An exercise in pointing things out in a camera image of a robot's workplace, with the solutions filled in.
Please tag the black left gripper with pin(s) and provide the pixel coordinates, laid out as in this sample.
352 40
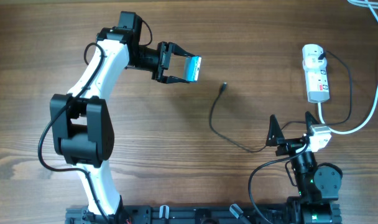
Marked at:
165 50

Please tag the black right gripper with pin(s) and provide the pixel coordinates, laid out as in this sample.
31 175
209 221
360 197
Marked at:
289 145

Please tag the smartphone with teal screen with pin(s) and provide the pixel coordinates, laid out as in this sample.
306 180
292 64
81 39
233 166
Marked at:
192 68

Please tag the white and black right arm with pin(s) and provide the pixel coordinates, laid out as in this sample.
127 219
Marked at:
318 184

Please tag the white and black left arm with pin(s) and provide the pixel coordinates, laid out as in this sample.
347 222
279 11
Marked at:
80 122

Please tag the white USB charger adapter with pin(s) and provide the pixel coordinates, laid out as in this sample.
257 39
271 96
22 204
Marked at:
314 61

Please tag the white power strip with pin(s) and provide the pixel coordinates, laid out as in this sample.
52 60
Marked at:
316 80

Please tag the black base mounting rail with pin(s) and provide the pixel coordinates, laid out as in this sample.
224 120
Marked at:
201 214

